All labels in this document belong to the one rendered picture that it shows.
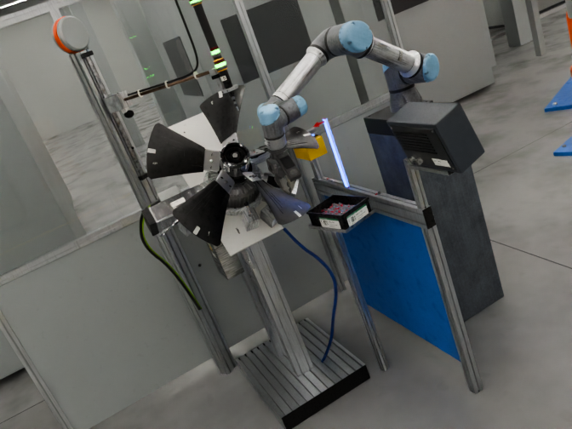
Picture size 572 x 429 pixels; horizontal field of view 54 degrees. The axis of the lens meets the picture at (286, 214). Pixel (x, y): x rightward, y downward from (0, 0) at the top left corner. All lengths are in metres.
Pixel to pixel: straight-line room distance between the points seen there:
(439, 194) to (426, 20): 4.00
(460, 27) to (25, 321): 5.29
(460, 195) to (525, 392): 0.89
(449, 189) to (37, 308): 2.06
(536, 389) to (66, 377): 2.22
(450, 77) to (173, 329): 4.51
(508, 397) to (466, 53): 4.83
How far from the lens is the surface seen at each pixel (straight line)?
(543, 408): 2.48
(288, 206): 2.22
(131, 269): 3.05
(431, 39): 6.52
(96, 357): 3.19
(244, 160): 2.26
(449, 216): 2.73
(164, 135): 2.35
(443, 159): 1.83
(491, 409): 2.50
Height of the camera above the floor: 1.70
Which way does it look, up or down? 20 degrees down
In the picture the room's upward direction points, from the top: 21 degrees counter-clockwise
